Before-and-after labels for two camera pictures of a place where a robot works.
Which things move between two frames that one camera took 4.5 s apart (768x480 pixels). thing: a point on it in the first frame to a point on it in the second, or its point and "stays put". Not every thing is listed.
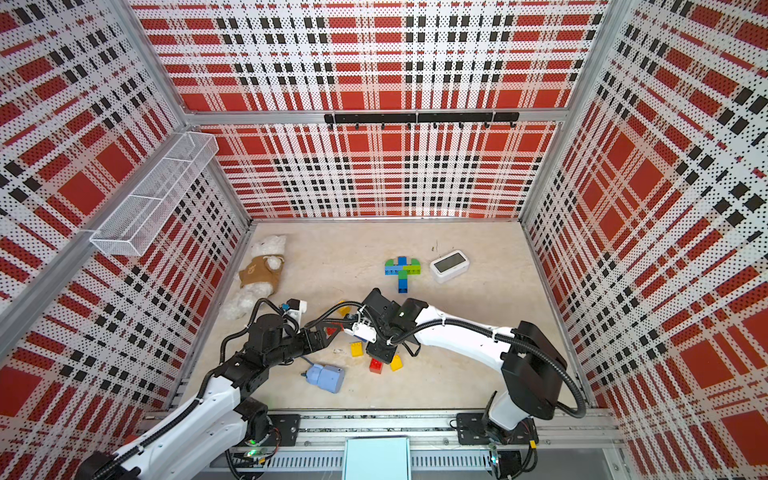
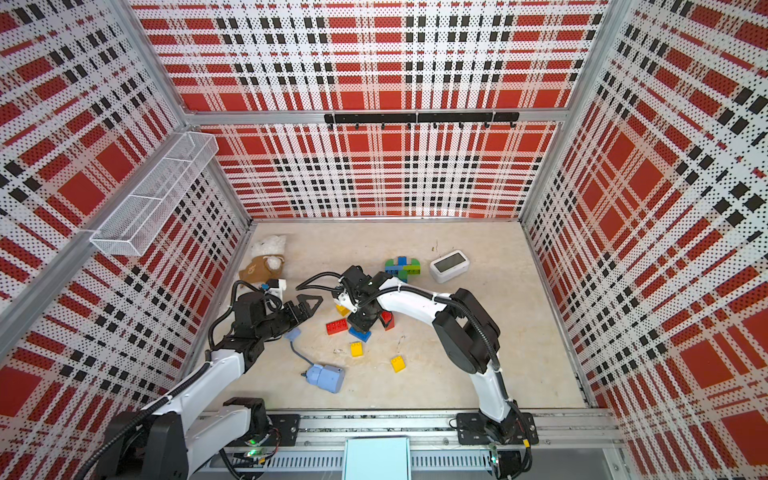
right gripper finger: [380, 351] to [363, 318]
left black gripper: [319, 341] to [305, 313]
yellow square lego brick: [356, 349] stays put
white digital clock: [450, 267] stays put
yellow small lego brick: [396, 363] stays put
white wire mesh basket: [128, 229] stays put
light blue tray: [377, 458] stays put
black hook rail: [415, 118] stays put
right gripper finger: [414, 340] to [382, 314]
